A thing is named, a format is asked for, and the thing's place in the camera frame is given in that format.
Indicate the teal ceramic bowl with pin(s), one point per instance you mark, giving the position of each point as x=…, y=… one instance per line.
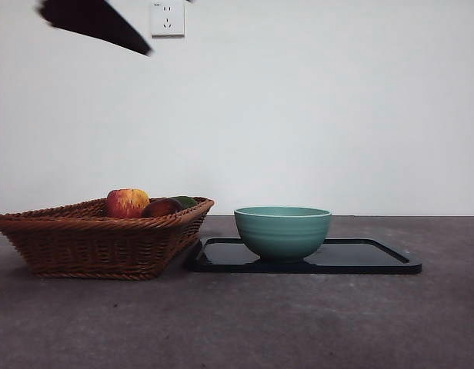
x=283, y=234

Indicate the brown wicker basket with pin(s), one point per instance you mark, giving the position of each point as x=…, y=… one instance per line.
x=87, y=246

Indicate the dark red round fruit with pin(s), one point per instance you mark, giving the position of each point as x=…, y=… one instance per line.
x=160, y=208

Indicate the white wall socket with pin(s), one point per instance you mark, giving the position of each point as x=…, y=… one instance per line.
x=167, y=19

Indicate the red yellow streaked apple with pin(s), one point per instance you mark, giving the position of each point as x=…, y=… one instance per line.
x=125, y=203

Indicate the dark green rectangular tray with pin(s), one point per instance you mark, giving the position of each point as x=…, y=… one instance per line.
x=356, y=261

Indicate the green fruit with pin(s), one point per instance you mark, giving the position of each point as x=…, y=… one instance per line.
x=187, y=201

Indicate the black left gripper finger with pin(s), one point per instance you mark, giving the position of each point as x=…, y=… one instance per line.
x=94, y=19

